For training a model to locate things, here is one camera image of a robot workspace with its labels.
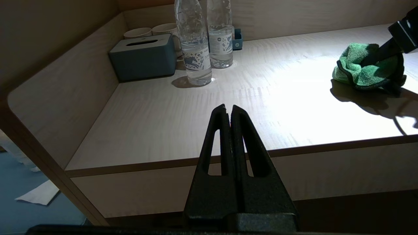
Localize small blue tray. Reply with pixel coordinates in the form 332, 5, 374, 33
232, 28, 243, 50

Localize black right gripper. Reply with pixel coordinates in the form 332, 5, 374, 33
360, 7, 418, 67

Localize small white dish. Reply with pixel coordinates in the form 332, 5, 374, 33
123, 27, 153, 39

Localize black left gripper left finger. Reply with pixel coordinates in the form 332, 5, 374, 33
184, 104, 242, 214

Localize white crumpled fabric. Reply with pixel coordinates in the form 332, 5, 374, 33
0, 131, 40, 173

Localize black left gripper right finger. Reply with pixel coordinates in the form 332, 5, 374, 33
230, 104, 297, 214

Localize white paper sheet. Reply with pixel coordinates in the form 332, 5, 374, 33
15, 180, 60, 206

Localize grey-blue tissue box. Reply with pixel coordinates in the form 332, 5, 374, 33
108, 34, 177, 82

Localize green microfibre cloth black edge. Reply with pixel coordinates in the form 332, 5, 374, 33
332, 42, 407, 97

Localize clear water bottle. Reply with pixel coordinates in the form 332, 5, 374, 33
174, 0, 213, 86
206, 0, 234, 69

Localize white ceramic cup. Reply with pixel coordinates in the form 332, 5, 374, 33
152, 23, 182, 59

